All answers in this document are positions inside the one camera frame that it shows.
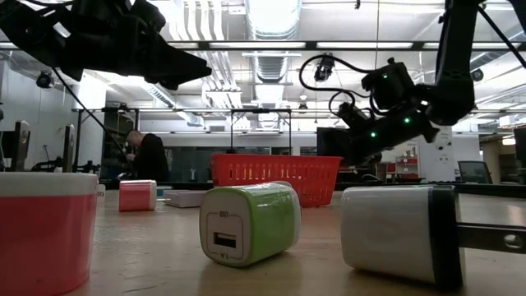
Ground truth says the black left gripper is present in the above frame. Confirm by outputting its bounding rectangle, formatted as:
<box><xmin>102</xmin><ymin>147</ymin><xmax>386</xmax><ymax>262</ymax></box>
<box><xmin>57</xmin><ymin>0</ymin><xmax>213</xmax><ymax>91</ymax></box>

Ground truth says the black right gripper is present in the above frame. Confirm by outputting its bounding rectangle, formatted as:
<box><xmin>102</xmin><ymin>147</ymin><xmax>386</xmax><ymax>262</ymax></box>
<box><xmin>328</xmin><ymin>112</ymin><xmax>441</xmax><ymax>168</ymax></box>

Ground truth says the white black USB charger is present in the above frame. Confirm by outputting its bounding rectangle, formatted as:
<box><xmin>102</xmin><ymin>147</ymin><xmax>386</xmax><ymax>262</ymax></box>
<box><xmin>339</xmin><ymin>183</ymin><xmax>526</xmax><ymax>289</ymax></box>

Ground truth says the pink white USB charger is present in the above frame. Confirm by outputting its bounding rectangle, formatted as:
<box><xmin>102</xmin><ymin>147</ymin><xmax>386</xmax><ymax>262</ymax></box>
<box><xmin>0</xmin><ymin>171</ymin><xmax>99</xmax><ymax>296</ymax></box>
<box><xmin>118</xmin><ymin>179</ymin><xmax>158</xmax><ymax>213</ymax></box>

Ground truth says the green white USB charger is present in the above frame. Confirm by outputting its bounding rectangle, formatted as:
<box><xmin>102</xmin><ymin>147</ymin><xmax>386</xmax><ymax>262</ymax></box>
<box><xmin>198</xmin><ymin>180</ymin><xmax>303</xmax><ymax>268</ymax></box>

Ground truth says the red tool cabinet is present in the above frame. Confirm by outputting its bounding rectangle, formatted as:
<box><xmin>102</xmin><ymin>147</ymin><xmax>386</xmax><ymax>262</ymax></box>
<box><xmin>381</xmin><ymin>155</ymin><xmax>420</xmax><ymax>178</ymax></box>

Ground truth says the white square pillar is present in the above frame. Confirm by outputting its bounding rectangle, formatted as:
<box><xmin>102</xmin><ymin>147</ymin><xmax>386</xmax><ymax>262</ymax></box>
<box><xmin>415</xmin><ymin>123</ymin><xmax>456</xmax><ymax>183</ymax></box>

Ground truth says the person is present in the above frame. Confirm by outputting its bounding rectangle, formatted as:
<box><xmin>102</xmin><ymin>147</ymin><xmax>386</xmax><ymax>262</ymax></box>
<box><xmin>125</xmin><ymin>129</ymin><xmax>169</xmax><ymax>183</ymax></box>

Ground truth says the tan wooden cabinet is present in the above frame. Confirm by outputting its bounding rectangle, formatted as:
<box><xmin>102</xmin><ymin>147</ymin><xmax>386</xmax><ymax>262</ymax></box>
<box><xmin>481</xmin><ymin>133</ymin><xmax>519</xmax><ymax>184</ymax></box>

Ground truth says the red plastic basket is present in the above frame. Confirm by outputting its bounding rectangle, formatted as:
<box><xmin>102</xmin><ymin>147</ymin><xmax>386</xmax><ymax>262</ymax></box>
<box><xmin>209</xmin><ymin>153</ymin><xmax>344</xmax><ymax>209</ymax></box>

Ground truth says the white box with dark window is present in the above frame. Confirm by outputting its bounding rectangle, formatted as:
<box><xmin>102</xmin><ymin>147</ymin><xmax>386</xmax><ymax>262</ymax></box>
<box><xmin>163</xmin><ymin>189</ymin><xmax>209</xmax><ymax>208</ymax></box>

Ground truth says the grey monitor stand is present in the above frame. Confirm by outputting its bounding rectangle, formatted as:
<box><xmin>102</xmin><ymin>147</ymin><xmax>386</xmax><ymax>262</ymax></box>
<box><xmin>10</xmin><ymin>119</ymin><xmax>31</xmax><ymax>172</ymax></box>
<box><xmin>61</xmin><ymin>123</ymin><xmax>76</xmax><ymax>173</ymax></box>

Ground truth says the black background robot equipment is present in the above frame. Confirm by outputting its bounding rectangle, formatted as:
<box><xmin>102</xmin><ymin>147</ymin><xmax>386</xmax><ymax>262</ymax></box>
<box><xmin>30</xmin><ymin>158</ymin><xmax>102</xmax><ymax>173</ymax></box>

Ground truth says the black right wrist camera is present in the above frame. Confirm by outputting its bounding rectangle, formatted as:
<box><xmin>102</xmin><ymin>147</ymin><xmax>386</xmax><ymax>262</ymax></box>
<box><xmin>337</xmin><ymin>101</ymin><xmax>371</xmax><ymax>131</ymax></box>

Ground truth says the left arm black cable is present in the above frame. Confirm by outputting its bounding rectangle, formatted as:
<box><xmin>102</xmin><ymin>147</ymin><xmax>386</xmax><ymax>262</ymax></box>
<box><xmin>52</xmin><ymin>67</ymin><xmax>135</xmax><ymax>169</ymax></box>

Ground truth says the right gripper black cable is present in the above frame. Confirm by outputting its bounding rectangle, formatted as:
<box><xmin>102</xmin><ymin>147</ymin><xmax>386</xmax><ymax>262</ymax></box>
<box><xmin>298</xmin><ymin>54</ymin><xmax>371</xmax><ymax>106</ymax></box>

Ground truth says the silver round ventilation duct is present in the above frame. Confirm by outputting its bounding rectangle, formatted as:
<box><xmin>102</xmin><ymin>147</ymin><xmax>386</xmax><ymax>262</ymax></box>
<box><xmin>245</xmin><ymin>0</ymin><xmax>303</xmax><ymax>83</ymax></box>

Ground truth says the black aluminium table frame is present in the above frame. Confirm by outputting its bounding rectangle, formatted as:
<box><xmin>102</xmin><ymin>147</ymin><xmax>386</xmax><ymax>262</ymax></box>
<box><xmin>98</xmin><ymin>177</ymin><xmax>526</xmax><ymax>199</ymax></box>

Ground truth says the silver slanted ceiling duct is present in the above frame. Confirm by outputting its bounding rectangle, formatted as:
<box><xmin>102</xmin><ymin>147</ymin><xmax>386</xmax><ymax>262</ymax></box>
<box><xmin>478</xmin><ymin>51</ymin><xmax>505</xmax><ymax>71</ymax></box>

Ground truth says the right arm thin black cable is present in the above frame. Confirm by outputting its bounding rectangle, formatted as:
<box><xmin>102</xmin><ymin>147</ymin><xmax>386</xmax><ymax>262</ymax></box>
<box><xmin>478</xmin><ymin>6</ymin><xmax>526</xmax><ymax>69</ymax></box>

